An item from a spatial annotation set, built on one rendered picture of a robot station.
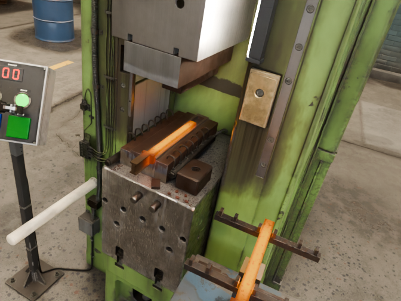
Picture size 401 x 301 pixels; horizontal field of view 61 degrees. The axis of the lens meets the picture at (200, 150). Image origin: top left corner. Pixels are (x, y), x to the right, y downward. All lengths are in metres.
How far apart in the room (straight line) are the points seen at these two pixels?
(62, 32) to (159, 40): 4.80
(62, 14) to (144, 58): 4.70
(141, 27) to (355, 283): 2.00
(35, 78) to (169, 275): 0.87
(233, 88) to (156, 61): 0.53
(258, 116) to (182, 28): 0.35
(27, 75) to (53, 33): 4.43
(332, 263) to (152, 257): 1.43
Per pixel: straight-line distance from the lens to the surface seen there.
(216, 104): 1.55
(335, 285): 2.40
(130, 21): 1.09
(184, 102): 1.63
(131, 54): 1.11
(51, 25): 5.76
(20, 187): 1.67
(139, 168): 1.16
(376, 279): 2.59
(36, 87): 1.34
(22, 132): 1.34
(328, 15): 1.02
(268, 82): 1.05
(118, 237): 1.45
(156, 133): 1.35
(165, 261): 1.37
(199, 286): 1.18
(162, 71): 1.05
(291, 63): 1.04
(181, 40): 1.00
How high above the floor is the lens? 1.66
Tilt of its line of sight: 31 degrees down
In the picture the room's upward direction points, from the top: 10 degrees clockwise
